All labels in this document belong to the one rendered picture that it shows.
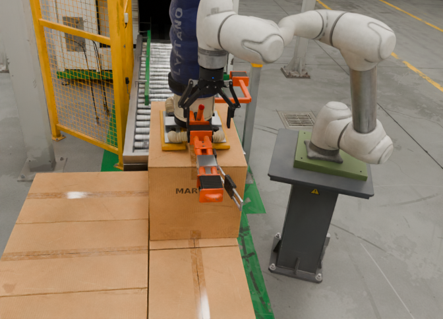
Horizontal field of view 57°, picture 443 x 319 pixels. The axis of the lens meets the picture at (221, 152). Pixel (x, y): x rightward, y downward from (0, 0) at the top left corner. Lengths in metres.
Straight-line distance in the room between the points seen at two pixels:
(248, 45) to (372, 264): 1.98
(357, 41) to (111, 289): 1.29
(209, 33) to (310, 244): 1.54
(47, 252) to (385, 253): 2.02
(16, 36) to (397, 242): 2.78
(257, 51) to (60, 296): 1.17
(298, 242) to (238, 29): 1.55
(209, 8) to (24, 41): 1.88
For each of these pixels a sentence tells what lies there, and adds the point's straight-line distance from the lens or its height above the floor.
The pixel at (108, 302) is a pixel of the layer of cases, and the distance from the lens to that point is 1.68.
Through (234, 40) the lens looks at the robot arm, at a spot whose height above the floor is 1.55.
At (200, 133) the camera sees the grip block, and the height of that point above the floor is 1.10.
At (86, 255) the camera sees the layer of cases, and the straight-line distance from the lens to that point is 1.85.
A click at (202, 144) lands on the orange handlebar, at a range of 1.48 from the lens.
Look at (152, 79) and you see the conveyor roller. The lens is 3.50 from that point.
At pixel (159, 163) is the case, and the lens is 1.64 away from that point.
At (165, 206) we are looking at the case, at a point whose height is 0.74.
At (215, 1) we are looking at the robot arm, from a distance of 1.17.
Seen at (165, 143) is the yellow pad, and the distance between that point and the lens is 1.71.
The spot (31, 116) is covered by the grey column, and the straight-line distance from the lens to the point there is 3.10.
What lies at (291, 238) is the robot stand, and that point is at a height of 0.26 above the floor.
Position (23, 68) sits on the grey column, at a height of 0.83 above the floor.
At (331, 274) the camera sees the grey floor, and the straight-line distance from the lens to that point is 2.62.
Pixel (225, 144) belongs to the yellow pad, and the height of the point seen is 0.97.
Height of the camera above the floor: 1.86
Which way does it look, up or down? 32 degrees down
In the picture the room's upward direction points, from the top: 5 degrees clockwise
